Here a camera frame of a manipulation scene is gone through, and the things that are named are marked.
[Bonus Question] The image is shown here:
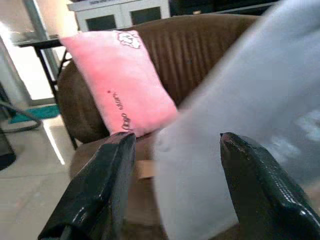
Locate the glass-top table with black legs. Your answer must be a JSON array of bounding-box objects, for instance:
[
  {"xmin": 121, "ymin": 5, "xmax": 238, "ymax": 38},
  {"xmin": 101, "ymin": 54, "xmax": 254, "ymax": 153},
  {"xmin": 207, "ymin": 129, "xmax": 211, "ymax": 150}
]
[{"xmin": 9, "ymin": 29, "xmax": 79, "ymax": 151}]

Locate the light grey pillow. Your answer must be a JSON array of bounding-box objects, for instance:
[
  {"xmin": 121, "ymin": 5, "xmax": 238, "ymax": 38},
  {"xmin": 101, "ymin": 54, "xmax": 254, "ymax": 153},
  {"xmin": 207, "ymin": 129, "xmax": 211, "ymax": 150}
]
[{"xmin": 153, "ymin": 0, "xmax": 320, "ymax": 240}]

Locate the pink plush pillow with embroidery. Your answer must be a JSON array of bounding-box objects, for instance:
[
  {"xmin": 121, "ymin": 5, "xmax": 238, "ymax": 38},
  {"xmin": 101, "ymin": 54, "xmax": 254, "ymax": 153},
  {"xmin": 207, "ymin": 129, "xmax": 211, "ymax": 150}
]
[{"xmin": 59, "ymin": 29, "xmax": 180, "ymax": 139}]

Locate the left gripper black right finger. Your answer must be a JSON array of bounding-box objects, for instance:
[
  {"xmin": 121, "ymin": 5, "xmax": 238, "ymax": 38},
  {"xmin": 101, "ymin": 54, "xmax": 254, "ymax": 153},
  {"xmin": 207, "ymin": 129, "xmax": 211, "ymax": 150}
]
[{"xmin": 219, "ymin": 131, "xmax": 320, "ymax": 240}]

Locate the brown velvet tub sofa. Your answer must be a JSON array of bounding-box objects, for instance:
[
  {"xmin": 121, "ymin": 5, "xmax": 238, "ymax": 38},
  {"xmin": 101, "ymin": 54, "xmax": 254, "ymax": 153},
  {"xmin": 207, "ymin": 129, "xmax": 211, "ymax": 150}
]
[{"xmin": 56, "ymin": 13, "xmax": 261, "ymax": 240}]

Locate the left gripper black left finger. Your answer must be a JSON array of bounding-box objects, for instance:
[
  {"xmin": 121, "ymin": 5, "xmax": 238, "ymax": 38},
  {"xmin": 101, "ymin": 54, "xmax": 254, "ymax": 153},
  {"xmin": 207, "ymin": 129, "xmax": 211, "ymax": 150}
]
[{"xmin": 38, "ymin": 131, "xmax": 138, "ymax": 240}]

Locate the white cabinet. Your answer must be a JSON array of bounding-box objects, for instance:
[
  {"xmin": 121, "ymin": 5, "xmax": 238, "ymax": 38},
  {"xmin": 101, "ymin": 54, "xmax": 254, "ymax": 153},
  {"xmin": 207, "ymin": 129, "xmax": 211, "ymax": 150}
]
[{"xmin": 66, "ymin": 0, "xmax": 172, "ymax": 33}]

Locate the grey hose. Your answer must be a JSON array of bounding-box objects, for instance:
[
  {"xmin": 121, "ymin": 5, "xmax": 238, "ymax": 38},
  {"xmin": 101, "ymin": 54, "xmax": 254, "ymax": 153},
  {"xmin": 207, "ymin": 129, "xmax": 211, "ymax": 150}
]
[{"xmin": 0, "ymin": 100, "xmax": 44, "ymax": 133}]

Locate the teal floor mat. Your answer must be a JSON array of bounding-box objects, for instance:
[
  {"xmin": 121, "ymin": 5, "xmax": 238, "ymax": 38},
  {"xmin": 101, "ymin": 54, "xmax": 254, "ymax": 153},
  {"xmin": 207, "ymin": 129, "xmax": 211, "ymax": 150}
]
[{"xmin": 8, "ymin": 103, "xmax": 61, "ymax": 125}]

